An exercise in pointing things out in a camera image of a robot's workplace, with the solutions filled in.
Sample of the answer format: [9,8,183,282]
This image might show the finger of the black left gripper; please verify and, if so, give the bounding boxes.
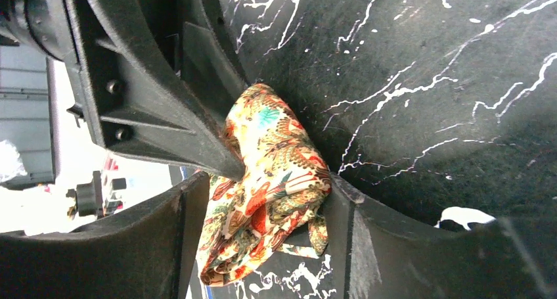
[65,0,244,180]
[177,0,248,114]

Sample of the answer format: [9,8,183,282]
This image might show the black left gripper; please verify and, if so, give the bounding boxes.
[1,0,79,64]

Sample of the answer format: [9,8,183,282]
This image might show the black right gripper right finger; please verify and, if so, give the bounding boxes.
[323,175,556,298]

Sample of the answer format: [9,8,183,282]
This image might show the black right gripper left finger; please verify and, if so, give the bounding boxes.
[1,172,210,298]

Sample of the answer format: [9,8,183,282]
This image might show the cream flamingo paisley tie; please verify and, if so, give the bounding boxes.
[196,83,332,287]

